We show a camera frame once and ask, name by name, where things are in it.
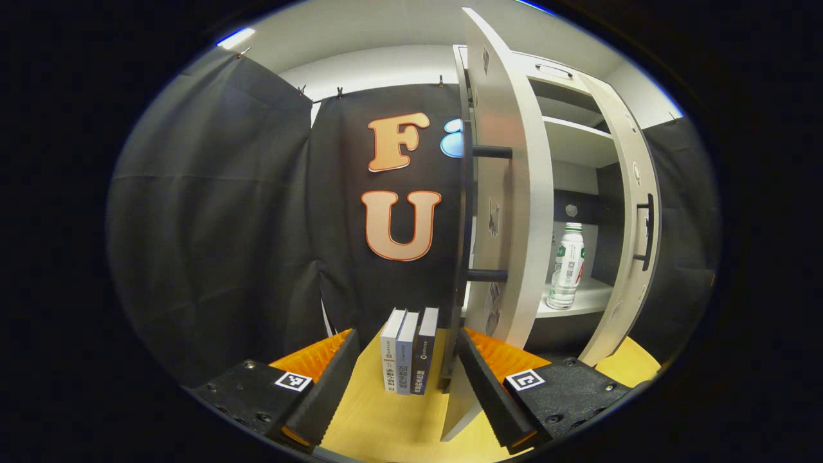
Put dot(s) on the black backdrop cloth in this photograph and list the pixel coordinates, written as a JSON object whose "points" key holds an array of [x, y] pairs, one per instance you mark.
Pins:
{"points": [[225, 225]]}

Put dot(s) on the white cabinet door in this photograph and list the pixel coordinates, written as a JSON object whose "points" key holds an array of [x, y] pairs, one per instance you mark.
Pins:
{"points": [[633, 302], [514, 193]]}

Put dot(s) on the ceiling light panel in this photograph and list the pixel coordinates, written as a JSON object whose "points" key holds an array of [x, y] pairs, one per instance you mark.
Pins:
{"points": [[235, 37]]}

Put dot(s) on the grey blue book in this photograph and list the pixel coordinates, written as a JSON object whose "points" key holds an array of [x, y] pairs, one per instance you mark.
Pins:
{"points": [[406, 354]]}

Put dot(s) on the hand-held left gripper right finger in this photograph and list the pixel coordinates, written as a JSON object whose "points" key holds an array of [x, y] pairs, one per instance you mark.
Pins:
{"points": [[488, 405]]}

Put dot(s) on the white plastic bottle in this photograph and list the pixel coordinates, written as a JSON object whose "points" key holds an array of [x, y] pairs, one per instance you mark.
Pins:
{"points": [[566, 270]]}

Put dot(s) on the dark blue book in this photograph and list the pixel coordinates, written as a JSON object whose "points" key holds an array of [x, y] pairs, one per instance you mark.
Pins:
{"points": [[424, 350]]}

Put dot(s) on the white book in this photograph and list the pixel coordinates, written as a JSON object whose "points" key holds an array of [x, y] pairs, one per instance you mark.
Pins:
{"points": [[390, 350]]}

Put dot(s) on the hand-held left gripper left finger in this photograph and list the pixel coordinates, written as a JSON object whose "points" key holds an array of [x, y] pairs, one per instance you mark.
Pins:
{"points": [[328, 399]]}

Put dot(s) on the white cabinet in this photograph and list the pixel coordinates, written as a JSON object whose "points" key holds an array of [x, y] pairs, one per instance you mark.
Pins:
{"points": [[566, 177]]}

